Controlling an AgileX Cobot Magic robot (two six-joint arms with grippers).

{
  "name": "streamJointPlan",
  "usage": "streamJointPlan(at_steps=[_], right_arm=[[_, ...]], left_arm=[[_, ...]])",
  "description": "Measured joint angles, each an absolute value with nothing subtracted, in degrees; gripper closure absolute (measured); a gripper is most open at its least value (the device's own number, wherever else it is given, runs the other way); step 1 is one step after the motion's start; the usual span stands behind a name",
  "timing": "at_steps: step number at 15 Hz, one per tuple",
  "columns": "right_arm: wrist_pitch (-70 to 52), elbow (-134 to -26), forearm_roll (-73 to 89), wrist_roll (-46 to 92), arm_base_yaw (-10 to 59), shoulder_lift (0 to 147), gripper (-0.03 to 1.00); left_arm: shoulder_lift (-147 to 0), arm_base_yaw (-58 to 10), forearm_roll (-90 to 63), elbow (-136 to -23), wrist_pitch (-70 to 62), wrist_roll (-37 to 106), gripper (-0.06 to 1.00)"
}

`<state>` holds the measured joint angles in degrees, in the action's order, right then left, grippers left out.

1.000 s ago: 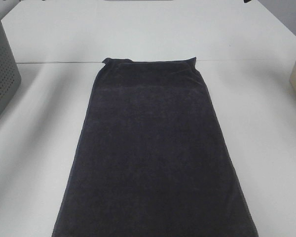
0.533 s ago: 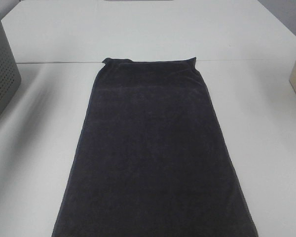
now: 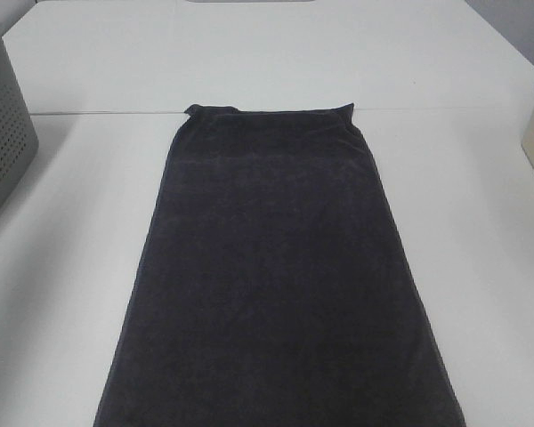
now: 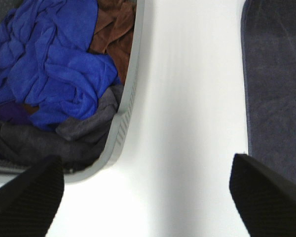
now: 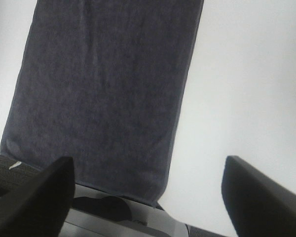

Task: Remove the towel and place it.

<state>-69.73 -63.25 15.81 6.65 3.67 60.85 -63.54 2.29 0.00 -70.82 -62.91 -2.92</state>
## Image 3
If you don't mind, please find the grey perforated plastic basket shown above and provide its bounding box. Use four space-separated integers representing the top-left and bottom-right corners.
0 26 39 209

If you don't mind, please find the dark grey towel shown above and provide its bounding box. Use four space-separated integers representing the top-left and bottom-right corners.
94 105 465 426

